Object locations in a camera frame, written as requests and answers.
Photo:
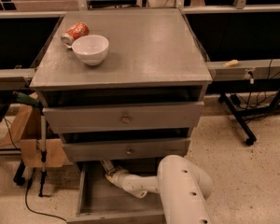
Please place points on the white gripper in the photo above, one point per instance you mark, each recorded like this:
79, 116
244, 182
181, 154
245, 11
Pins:
121, 177

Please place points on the plastic bottle with white cap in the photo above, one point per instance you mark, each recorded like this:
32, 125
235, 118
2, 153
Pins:
108, 166

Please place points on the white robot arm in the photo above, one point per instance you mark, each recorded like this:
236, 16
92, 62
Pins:
182, 186

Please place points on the grey bottom drawer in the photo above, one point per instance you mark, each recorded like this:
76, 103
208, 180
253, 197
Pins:
100, 202

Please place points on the grey drawer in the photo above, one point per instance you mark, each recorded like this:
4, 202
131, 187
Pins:
127, 149
100, 202
103, 118

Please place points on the grey middle drawer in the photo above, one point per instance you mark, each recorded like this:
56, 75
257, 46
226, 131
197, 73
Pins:
127, 149

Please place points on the grey drawer cabinet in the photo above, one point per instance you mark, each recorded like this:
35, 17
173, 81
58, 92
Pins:
152, 59

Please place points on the grey top drawer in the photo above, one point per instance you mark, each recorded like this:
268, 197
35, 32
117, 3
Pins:
103, 118

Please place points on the tripod stand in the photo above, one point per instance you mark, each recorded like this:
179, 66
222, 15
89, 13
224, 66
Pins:
43, 154

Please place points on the brown cardboard box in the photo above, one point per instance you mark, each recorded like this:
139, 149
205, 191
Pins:
25, 133

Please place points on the white ceramic bowl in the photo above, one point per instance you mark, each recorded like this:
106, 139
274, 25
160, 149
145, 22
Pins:
91, 49

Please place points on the black table leg with caster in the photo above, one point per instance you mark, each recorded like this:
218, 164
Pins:
251, 138

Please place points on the orange soda can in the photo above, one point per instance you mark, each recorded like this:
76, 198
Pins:
75, 32

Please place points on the small foam scrap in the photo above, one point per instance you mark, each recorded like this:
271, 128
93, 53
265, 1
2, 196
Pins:
231, 63

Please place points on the green handled tool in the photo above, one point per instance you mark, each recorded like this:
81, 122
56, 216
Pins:
23, 98

